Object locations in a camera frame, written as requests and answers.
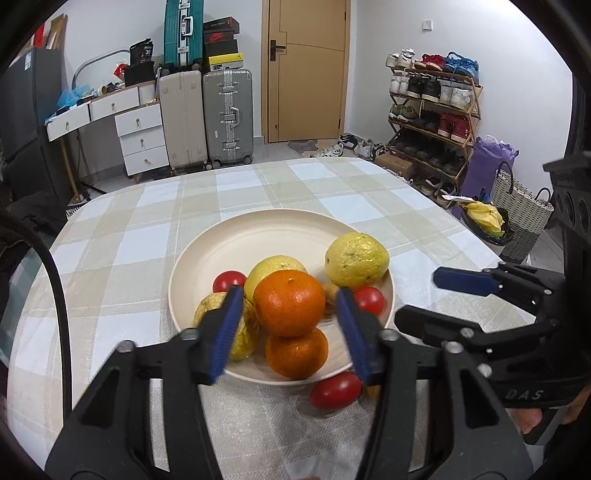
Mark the black jacket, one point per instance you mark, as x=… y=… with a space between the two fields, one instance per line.
x=41 y=212

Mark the red cherry tomato top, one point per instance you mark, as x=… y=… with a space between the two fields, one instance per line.
x=224 y=281

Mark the red cherry tomato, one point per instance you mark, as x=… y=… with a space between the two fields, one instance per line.
x=370 y=299
x=224 y=281
x=337 y=392

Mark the orange tangerine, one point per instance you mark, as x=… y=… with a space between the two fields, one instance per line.
x=297 y=358
x=289 y=303

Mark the teal suitcase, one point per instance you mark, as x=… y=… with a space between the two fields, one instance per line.
x=183 y=34

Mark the dark grey refrigerator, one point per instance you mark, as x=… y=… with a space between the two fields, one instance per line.
x=30 y=89

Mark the brown longan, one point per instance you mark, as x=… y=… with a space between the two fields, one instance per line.
x=331 y=294
x=373 y=392

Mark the purple bag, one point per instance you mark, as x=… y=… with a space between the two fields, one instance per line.
x=488 y=154

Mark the grey suitcase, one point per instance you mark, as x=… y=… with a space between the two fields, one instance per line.
x=228 y=116

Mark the beige suitcase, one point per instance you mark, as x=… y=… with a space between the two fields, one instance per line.
x=182 y=112

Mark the woven basket bag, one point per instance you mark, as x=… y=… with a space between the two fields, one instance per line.
x=528 y=215

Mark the cream round plate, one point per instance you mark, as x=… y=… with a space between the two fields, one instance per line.
x=239 y=244

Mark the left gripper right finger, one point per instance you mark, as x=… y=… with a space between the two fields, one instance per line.
x=476 y=439

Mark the white drawer desk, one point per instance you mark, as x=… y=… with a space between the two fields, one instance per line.
x=122 y=131

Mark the yellow guava front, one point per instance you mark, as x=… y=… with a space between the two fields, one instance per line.
x=266 y=267

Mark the yellow guava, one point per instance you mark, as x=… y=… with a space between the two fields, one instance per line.
x=355 y=260
x=266 y=267
x=247 y=332

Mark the red cherry tomato front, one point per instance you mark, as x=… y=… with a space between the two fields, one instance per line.
x=337 y=392

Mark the wooden shoe rack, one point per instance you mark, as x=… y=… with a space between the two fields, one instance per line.
x=435 y=114

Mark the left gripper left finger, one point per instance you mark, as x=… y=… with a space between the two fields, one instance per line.
x=107 y=436

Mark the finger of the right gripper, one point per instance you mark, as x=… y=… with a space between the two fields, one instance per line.
x=516 y=284
x=434 y=328

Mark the cardboard box on floor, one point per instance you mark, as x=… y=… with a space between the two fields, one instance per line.
x=399 y=166

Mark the wooden door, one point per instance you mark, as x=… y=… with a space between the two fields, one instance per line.
x=305 y=66

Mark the stacked shoe boxes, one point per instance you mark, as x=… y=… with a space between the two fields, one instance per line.
x=220 y=38

